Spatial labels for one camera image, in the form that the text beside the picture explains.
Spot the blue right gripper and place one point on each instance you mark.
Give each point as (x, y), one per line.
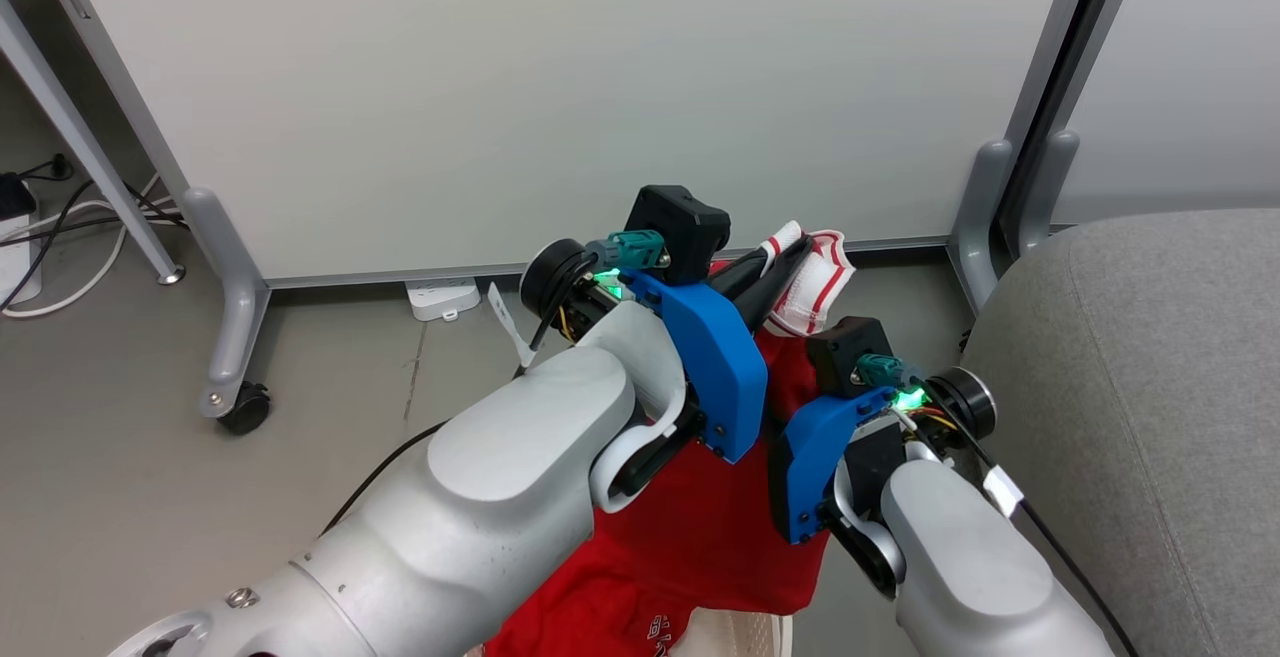
(810, 457)

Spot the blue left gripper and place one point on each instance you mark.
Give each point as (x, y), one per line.
(715, 357)

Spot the red white-striped garment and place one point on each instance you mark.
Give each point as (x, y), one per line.
(700, 537)

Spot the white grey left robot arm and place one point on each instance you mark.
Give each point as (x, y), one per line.
(500, 477)

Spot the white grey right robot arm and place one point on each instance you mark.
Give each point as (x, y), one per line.
(960, 557)

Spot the cream perforated laundry basket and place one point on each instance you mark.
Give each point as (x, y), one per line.
(740, 637)

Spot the grey fabric sofa seat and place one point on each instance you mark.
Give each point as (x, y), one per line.
(1130, 387)

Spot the large white partition panel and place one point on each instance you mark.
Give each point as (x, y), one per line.
(560, 87)

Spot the white power strip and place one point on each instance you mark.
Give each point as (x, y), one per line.
(442, 297)

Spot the narrow white partition panel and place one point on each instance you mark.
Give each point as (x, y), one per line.
(1190, 67)

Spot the grey partition foot with caster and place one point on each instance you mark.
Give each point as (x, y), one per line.
(235, 307)

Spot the black caster wheel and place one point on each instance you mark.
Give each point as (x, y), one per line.
(247, 409)

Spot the grey metal table leg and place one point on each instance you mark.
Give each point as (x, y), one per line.
(90, 127)

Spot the white extension socket with plug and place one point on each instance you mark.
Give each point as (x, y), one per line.
(15, 237)

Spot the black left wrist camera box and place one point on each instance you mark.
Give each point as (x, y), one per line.
(682, 227)

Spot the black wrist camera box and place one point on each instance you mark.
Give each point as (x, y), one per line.
(682, 227)
(845, 352)

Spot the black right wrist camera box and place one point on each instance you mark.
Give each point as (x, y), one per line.
(845, 352)

